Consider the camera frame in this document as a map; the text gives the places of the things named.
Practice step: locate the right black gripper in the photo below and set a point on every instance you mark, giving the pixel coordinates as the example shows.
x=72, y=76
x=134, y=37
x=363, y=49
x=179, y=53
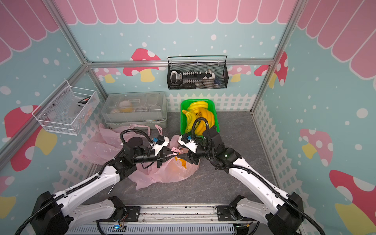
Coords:
x=191, y=155

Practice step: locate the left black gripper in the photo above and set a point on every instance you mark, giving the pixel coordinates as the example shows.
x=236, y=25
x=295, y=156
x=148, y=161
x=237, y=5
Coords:
x=160, y=158

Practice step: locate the yellow banana bunch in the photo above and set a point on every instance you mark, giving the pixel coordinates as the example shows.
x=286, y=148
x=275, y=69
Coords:
x=183, y=162

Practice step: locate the pink plastic bag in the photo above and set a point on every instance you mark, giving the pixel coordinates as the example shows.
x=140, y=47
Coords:
x=170, y=172

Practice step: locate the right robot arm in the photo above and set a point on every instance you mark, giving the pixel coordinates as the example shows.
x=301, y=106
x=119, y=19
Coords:
x=283, y=213

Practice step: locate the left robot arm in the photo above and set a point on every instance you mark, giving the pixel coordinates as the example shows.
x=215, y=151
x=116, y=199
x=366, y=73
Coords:
x=52, y=214

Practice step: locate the bananas in green basket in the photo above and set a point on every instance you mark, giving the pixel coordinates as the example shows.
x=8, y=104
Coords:
x=193, y=109

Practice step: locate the pink plastic bags pile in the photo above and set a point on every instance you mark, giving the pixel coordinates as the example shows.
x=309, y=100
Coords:
x=107, y=145

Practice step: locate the clear plastic storage box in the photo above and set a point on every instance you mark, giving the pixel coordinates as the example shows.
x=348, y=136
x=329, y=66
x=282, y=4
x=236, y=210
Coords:
x=148, y=109

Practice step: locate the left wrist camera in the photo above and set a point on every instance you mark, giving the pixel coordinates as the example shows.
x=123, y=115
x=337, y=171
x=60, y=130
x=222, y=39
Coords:
x=159, y=143

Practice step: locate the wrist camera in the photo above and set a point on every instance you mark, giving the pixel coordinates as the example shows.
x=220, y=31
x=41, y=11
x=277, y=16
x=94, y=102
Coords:
x=159, y=143
x=187, y=142

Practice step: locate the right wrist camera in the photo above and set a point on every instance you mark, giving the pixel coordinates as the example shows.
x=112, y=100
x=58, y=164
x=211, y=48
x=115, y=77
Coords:
x=187, y=142

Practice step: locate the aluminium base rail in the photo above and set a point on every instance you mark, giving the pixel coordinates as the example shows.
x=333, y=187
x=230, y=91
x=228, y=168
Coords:
x=179, y=219

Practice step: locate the black wire mesh basket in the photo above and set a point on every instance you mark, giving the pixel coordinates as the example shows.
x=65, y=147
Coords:
x=197, y=72

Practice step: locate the white wire mesh basket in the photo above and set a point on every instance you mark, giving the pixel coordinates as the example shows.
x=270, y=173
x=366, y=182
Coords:
x=67, y=110

